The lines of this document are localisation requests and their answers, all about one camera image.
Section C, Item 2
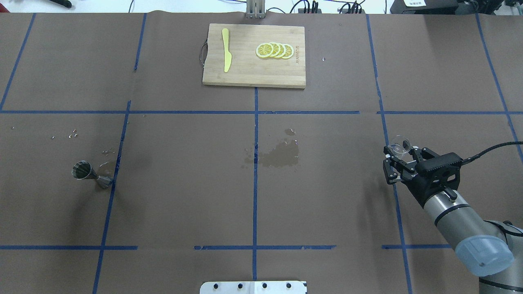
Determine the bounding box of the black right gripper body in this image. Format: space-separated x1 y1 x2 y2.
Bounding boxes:
394 158 428 186

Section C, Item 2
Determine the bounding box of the clear glass shaker cup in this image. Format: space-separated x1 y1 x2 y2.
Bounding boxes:
387 135 412 159

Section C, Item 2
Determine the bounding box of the steel jigger measuring cup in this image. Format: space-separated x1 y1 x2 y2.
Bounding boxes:
71 160 114 189

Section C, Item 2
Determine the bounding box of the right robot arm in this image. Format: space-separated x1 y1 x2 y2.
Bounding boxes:
383 141 523 294

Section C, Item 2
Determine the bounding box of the lemon slice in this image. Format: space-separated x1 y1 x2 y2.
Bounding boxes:
274 43 287 58
280 44 295 60
255 42 274 58
268 42 279 58

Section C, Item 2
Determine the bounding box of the wooden cutting board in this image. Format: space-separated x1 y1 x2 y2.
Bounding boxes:
202 23 306 89

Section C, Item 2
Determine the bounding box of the yellow plastic knife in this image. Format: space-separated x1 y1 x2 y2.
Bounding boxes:
221 28 232 73

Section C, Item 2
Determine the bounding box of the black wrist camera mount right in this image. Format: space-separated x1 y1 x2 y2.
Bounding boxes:
402 153 463 208

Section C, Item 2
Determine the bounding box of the black braided cable right wrist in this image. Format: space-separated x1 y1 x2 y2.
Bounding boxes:
460 141 523 165

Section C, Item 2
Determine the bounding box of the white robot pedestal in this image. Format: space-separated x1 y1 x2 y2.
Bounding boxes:
199 281 308 294

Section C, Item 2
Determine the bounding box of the aluminium frame post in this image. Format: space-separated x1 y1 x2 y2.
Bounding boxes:
245 0 266 19

